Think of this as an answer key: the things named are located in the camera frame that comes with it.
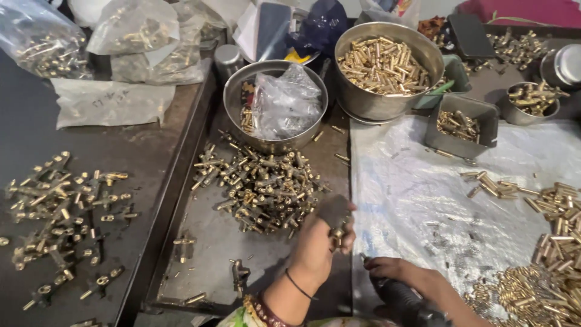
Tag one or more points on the person's left hand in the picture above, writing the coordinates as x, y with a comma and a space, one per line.
313, 245

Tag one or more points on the person's right hand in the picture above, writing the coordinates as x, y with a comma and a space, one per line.
404, 271

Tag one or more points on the person's left fingers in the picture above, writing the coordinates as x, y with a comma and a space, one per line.
333, 210

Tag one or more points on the person's right fingers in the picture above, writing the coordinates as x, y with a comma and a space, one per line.
379, 267

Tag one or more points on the black electric screwdriver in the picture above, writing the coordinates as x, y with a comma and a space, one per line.
404, 302

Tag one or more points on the heap of brass valve fittings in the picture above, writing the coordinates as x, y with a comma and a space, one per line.
261, 186

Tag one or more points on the white plastic sheet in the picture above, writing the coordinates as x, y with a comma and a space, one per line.
408, 190

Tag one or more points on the single brass valve fitting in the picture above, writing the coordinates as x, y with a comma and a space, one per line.
184, 247
239, 275

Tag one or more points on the crumpled clear plastic bag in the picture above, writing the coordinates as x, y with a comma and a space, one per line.
286, 104

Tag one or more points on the gold and maroon bangles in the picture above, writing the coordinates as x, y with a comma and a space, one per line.
265, 313

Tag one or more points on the dark metal tray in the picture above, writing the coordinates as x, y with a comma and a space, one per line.
213, 245

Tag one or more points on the person's patterned clothing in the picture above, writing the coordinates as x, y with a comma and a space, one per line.
240, 320

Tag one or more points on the grey plastic tray brass parts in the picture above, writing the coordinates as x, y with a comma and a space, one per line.
458, 125

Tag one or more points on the large steel bowl brass tubes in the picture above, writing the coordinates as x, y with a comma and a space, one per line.
386, 68

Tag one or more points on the steel bowl with plastic bag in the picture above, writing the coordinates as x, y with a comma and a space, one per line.
236, 91

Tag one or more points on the loose brass tube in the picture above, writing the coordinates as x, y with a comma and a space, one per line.
195, 298

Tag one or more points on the heap of brass tubes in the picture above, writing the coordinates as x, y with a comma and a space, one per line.
549, 254

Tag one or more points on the dark blue bag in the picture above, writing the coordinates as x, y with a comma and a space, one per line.
317, 27

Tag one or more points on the green plastic tray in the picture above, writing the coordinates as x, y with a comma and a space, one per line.
456, 72

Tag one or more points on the small steel cup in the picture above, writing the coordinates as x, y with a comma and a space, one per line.
227, 59

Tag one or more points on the clear bag of brass parts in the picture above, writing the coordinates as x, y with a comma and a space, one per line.
41, 41
168, 66
134, 29

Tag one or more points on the black flat tray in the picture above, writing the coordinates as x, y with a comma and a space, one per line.
470, 36

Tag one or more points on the small steel bowl brass parts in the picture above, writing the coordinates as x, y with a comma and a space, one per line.
531, 102

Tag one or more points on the scattered brass fittings heap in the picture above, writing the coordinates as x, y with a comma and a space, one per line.
517, 47

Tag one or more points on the flat empty plastic bag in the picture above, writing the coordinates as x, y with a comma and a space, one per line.
109, 102

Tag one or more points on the steel container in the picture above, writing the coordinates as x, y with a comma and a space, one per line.
563, 66

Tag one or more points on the maroon cloth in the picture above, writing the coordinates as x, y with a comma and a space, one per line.
522, 11

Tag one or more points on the spread of brass valve fittings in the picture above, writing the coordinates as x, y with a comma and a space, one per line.
59, 213

